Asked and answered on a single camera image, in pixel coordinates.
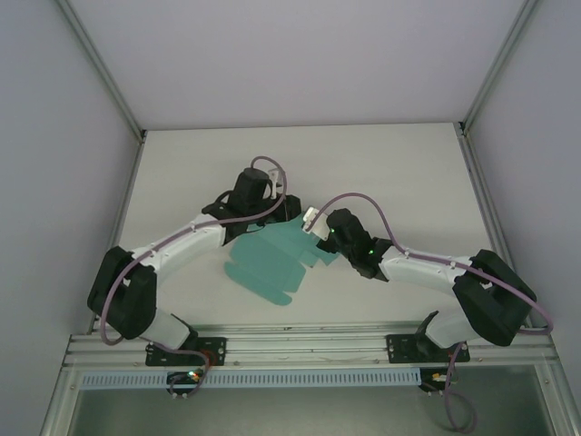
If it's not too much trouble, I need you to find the teal paper box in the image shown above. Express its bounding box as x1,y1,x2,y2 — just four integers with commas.
222,213,340,308

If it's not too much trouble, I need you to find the black circuit board with connectors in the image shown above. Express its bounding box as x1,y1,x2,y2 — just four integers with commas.
419,368,458,394

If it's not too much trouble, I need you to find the grey metal sheet panel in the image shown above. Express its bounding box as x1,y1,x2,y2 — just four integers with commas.
38,362,581,436

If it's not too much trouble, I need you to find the circuit board with lit LEDs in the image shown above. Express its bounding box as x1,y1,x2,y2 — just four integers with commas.
166,370,205,401

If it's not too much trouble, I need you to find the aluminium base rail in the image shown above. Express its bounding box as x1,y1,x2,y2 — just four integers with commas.
65,322,557,367

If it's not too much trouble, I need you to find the aluminium table edge rail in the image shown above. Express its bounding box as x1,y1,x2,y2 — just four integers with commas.
456,122,555,337
88,131,146,335

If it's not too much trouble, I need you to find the light blue slotted cable duct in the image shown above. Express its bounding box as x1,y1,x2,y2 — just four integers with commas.
80,368,421,391

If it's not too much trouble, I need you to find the aluminium frame post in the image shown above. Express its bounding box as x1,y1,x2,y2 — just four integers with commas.
56,0,147,142
458,0,544,137

